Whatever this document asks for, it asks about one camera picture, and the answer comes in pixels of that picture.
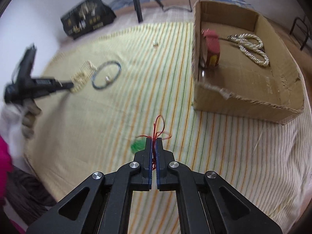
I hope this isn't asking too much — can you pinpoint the thin small pearl necklace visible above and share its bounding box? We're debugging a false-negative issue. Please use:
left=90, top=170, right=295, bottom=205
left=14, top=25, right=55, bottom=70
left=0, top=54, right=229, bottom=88
left=78, top=60, right=98, bottom=79

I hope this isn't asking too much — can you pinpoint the black snack bag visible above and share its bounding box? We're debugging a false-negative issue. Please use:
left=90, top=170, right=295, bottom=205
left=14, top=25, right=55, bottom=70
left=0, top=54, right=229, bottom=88
left=60, top=0, right=116, bottom=40

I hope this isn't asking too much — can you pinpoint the plaid beige bed sheet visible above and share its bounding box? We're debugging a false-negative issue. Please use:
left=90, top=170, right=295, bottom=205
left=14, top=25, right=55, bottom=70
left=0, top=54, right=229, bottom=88
left=58, top=4, right=312, bottom=225

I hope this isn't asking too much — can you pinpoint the red leather strap watch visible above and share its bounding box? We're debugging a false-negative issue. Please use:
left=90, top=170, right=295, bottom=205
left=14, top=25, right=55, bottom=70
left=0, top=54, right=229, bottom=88
left=201, top=28, right=221, bottom=69

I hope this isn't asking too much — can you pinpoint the brown cardboard box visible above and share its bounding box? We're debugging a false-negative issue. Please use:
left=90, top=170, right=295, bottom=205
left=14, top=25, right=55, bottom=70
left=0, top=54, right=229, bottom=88
left=192, top=0, right=305, bottom=125

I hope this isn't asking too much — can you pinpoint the black metal rack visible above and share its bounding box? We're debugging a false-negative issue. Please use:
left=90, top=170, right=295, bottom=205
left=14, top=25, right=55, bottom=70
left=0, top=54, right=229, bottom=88
left=289, top=15, right=311, bottom=51

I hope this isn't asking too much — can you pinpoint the dark green jade bangle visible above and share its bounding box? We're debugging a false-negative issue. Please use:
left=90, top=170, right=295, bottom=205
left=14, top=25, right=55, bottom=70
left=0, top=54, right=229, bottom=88
left=91, top=60, right=122, bottom=90

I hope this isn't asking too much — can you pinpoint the left white gloved hand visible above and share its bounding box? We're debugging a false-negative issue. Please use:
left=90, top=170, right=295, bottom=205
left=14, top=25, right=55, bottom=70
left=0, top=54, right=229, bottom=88
left=1, top=99, right=41, bottom=161

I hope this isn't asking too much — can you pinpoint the twisted white pearl necklace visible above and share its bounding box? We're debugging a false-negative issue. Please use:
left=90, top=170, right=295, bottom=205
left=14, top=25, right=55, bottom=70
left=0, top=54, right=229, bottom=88
left=227, top=33, right=270, bottom=67

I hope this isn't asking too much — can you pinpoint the large cream bead bracelet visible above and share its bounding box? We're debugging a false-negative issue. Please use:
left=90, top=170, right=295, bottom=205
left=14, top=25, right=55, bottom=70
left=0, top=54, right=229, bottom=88
left=69, top=74, right=88, bottom=94

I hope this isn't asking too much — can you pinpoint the green jade red cord pendant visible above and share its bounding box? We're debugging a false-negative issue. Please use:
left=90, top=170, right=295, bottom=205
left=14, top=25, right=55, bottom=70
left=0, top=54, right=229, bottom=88
left=131, top=115, right=172, bottom=171

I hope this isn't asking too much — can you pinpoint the black cable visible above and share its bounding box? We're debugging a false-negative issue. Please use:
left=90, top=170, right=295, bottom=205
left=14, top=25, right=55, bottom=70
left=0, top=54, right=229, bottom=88
left=162, top=0, right=203, bottom=13

